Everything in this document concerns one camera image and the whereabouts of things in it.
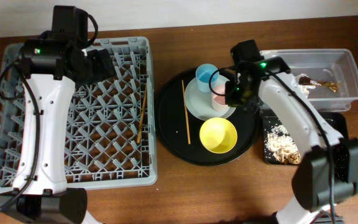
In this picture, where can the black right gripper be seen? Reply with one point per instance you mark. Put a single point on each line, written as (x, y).
(239, 94)

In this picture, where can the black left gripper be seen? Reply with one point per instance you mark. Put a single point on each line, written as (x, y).
(101, 63)

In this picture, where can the yellow bowl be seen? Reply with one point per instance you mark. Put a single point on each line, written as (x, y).
(218, 135)

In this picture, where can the white tissue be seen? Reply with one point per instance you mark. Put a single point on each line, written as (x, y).
(305, 89)

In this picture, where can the gold snack wrapper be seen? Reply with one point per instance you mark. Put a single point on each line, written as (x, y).
(310, 83)

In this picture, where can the food scraps pile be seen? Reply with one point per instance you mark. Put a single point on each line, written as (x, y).
(282, 146)

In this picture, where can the wooden chopstick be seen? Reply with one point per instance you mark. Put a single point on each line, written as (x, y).
(186, 113)
(139, 137)

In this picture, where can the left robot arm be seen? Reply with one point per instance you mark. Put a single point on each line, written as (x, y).
(51, 68)

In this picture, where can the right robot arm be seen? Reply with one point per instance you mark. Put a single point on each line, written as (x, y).
(328, 172)

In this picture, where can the grey dishwasher rack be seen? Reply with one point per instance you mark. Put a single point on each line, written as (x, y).
(101, 150)

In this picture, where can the pink cup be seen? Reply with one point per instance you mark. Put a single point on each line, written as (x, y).
(218, 101)

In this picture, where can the light blue cup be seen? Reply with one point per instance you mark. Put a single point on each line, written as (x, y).
(203, 74)

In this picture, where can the grey plate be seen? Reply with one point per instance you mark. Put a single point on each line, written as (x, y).
(199, 104)

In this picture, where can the wooden chopstick on tray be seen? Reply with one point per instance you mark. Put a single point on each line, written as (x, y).
(186, 113)

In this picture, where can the round black tray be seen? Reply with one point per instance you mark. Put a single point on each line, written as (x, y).
(180, 133)

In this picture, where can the clear plastic bin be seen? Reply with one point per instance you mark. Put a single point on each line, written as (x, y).
(324, 65)

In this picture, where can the rectangular black tray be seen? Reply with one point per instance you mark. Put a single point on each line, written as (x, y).
(336, 120)

